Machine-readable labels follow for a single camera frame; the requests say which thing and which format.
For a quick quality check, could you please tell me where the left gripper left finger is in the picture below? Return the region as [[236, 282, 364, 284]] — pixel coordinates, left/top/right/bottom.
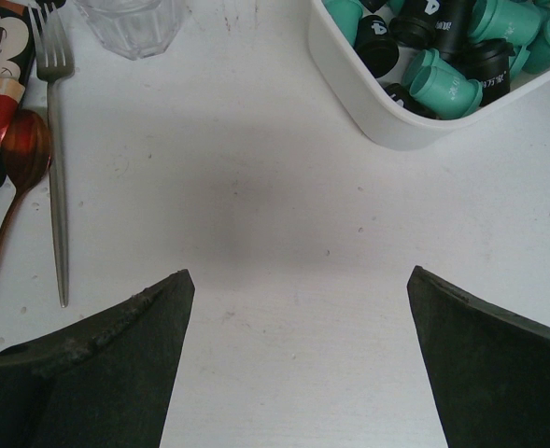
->
[[0, 270, 195, 447]]

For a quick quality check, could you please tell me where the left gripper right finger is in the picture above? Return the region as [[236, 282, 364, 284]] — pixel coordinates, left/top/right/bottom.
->
[[407, 266, 550, 447]]

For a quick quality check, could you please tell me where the black capsule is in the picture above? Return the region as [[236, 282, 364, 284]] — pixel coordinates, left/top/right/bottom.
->
[[384, 83, 437, 119], [461, 38, 515, 106], [431, 0, 475, 62], [354, 15, 400, 78], [389, 0, 441, 49]]

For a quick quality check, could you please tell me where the white storage basket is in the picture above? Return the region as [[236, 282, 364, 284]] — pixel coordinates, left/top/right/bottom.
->
[[307, 1, 550, 150]]

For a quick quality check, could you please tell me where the copper spoon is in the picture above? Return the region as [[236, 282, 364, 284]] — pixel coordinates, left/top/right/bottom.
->
[[0, 107, 54, 346]]

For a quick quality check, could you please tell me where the silver fork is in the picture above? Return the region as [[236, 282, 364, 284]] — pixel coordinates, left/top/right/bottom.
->
[[28, 2, 75, 308]]

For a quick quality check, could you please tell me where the clear glass tumbler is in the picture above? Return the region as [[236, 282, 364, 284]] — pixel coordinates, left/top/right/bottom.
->
[[74, 0, 186, 61]]

